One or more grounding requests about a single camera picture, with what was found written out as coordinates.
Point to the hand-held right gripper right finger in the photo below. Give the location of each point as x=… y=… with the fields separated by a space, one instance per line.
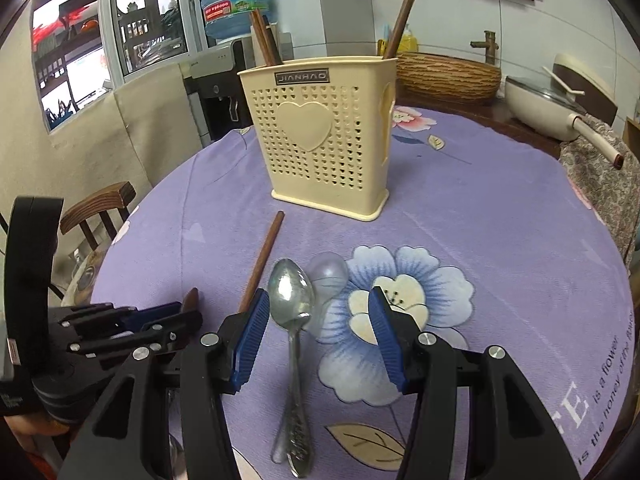
x=390 y=345

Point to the yellow soap bottle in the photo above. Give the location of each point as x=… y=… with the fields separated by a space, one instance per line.
x=409 y=42

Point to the water dispenser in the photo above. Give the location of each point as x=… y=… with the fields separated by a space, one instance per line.
x=215 y=85

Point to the woven sink basin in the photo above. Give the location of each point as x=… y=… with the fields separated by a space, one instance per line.
x=450 y=77

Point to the cream plastic utensil holder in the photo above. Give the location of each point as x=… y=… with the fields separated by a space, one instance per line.
x=320 y=160

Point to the clear plastic spoon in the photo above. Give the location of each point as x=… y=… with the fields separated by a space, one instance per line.
x=329 y=275

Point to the brown and cream rice cooker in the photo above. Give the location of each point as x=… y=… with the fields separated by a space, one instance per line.
x=595 y=90

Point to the brown wooden spoon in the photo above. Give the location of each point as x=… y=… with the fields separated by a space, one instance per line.
x=191 y=300

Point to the metal spoon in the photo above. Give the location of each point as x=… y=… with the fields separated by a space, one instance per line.
x=291 y=292

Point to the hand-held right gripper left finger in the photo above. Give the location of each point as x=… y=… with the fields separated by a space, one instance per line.
x=250 y=345

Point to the sliding window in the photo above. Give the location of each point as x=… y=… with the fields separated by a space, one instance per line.
x=115 y=20

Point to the printed cat cushion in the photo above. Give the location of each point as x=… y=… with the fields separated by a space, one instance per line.
x=85 y=280

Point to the floral patterned cloth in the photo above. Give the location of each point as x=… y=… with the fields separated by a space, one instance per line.
x=600 y=185

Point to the dark wooden counter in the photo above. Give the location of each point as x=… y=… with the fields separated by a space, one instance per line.
x=500 y=115

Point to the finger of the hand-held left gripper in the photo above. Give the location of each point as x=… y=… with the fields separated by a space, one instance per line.
x=165 y=332
x=125 y=316

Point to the wooden chair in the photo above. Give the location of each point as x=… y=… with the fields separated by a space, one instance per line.
x=100 y=205

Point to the bronze faucet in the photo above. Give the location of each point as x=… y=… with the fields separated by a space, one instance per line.
x=486 y=47

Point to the purple floral tablecloth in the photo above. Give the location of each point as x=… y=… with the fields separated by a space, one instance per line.
x=475 y=220

